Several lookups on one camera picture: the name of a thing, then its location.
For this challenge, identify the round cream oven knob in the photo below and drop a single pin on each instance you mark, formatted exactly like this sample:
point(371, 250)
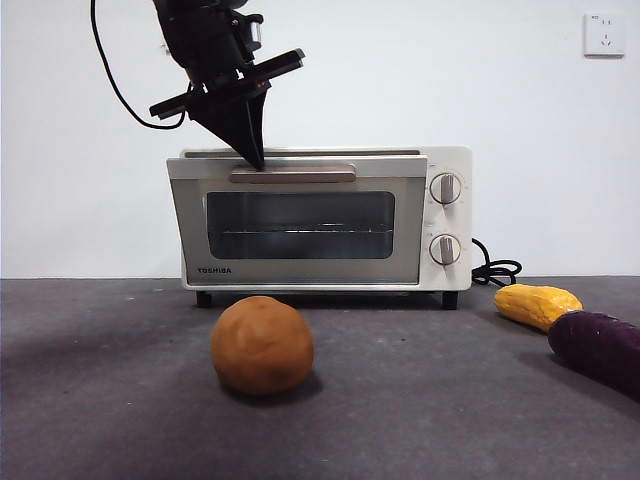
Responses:
point(445, 188)
point(445, 249)

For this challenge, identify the yellow corn cob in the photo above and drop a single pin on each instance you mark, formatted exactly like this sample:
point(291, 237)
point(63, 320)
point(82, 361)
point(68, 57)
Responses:
point(535, 305)

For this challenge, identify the purple corn cob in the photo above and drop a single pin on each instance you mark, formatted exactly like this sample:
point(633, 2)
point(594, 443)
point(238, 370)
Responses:
point(600, 350)

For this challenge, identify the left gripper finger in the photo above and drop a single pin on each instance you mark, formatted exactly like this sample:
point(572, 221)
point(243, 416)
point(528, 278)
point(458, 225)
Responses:
point(230, 125)
point(257, 130)

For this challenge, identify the brown potato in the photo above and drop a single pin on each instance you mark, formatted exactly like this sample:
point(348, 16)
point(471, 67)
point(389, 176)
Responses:
point(260, 350)

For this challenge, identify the cream Toshiba toaster oven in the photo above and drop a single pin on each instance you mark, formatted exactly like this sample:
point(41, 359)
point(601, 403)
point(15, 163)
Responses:
point(450, 220)

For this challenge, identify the white wall socket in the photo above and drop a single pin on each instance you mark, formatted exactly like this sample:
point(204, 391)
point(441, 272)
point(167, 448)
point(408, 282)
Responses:
point(604, 35)

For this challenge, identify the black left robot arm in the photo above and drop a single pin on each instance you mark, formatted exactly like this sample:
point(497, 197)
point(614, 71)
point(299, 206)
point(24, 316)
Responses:
point(200, 35)

